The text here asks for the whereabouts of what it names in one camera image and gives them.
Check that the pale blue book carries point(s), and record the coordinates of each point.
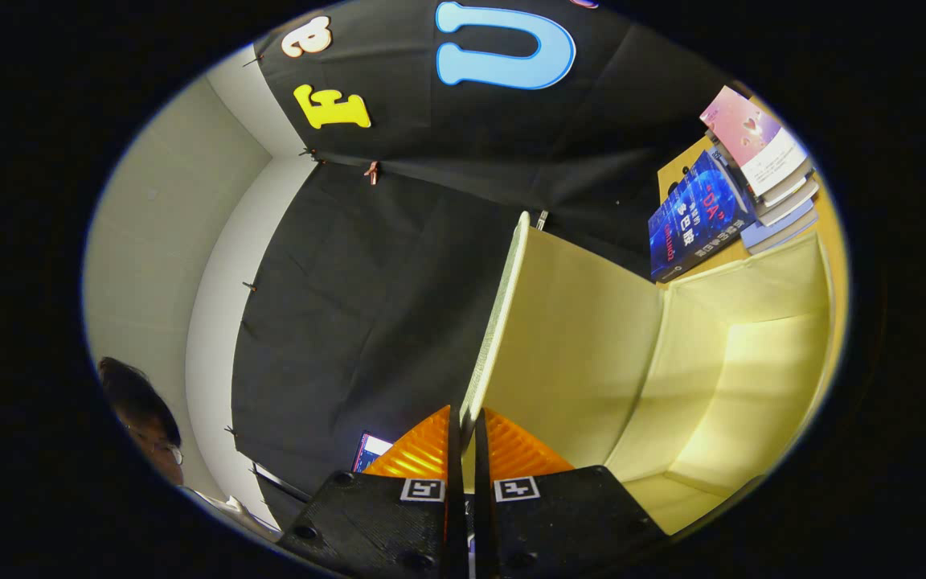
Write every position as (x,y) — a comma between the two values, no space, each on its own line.
(780,229)

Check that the person's head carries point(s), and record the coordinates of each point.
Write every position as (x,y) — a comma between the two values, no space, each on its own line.
(137,398)

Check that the lit screen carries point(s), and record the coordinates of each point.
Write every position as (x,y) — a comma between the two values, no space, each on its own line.
(370,452)

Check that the dark blue book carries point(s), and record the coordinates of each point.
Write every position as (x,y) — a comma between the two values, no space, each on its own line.
(696,217)

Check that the grey book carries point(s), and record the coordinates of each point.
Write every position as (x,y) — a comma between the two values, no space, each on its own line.
(792,197)

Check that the pink clothes peg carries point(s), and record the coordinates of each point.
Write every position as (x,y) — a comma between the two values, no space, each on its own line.
(371,171)

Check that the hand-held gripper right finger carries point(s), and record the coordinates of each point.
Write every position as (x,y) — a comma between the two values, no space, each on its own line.
(481,498)

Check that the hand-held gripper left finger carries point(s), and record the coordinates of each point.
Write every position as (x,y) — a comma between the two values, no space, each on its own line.
(455,498)

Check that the cream fabric storage box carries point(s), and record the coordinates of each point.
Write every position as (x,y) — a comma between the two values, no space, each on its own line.
(592,354)

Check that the pink cover book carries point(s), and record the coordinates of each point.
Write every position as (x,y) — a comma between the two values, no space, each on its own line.
(752,137)

